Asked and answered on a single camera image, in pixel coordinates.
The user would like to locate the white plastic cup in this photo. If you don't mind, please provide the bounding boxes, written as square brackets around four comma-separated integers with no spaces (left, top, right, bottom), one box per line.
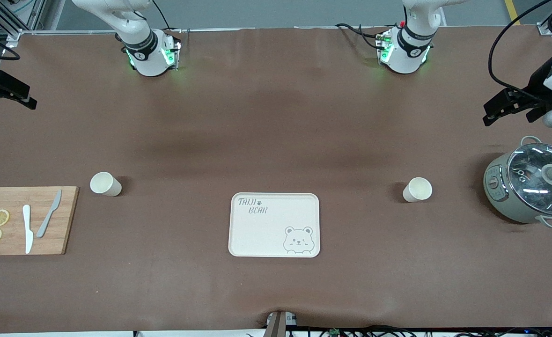
[90,171,122,197]
[402,177,433,203]

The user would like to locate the glass pot lid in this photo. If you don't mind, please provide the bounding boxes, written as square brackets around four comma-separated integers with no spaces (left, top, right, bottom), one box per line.
[507,143,552,216]

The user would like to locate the grey electric cooking pot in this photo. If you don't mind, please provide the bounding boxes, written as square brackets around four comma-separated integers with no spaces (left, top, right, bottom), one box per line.
[483,136,552,229]

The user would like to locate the grey plastic knife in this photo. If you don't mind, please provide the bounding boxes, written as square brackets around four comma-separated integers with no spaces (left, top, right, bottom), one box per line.
[36,189,63,238]

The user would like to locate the wooden cutting board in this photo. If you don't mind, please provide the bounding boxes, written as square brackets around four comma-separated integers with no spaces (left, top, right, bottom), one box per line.
[0,186,79,256]

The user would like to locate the white plastic knife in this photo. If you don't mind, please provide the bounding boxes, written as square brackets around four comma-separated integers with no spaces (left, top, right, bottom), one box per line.
[22,205,34,255]

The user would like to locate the brown table cover mat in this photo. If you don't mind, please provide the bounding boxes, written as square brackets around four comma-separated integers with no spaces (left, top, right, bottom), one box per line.
[0,27,552,334]

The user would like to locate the cream tray with bear print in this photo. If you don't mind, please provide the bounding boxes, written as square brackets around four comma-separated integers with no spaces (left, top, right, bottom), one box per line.
[228,192,321,258]

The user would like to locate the silver table edge rail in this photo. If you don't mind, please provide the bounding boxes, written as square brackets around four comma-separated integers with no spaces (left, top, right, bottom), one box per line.
[5,28,190,36]

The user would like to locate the black left arm base cables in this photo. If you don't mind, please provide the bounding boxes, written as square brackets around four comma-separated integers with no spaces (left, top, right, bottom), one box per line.
[336,22,385,50]

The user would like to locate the black right arm base cable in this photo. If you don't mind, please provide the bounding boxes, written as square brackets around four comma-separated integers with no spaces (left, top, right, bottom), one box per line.
[152,0,183,33]

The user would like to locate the black cable bundle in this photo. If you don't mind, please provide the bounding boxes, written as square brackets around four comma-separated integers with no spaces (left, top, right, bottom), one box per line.
[248,325,552,337]

